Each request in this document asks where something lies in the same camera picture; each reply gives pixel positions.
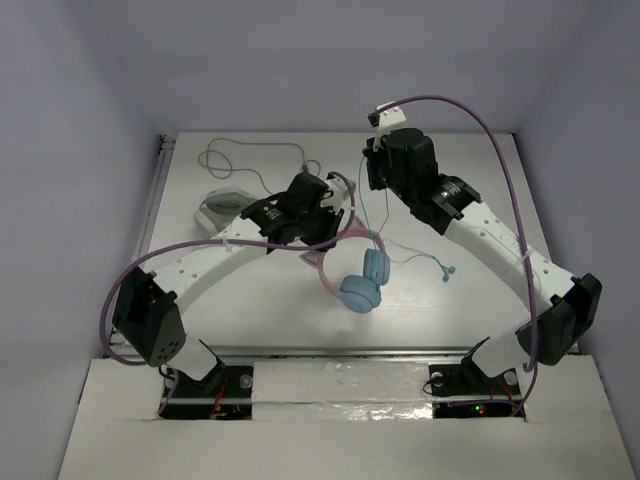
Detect pink blue cat-ear headphones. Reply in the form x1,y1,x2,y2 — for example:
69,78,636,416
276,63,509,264
300,217,391,314

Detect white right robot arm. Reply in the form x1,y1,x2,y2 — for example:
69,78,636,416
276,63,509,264
363,128,602,393

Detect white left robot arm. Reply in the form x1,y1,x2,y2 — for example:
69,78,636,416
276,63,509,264
110,172,355,394

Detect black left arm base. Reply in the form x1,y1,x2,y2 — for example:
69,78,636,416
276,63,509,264
158,365,254,421

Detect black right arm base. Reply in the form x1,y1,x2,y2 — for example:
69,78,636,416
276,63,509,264
422,363,522,419

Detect white grey headphones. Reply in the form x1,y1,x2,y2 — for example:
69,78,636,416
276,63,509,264
194,187,257,238

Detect silver foil tape strip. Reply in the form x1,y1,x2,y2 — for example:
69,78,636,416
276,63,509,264
251,360,433,421

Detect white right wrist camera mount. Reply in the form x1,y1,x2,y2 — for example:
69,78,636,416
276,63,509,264
368,102,407,137

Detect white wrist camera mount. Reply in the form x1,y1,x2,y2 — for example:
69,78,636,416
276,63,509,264
320,175,356,214
368,102,407,137

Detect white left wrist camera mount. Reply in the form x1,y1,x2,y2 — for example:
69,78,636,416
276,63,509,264
320,175,356,214

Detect aluminium rail frame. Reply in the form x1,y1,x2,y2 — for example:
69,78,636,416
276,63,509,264
103,133,175,359

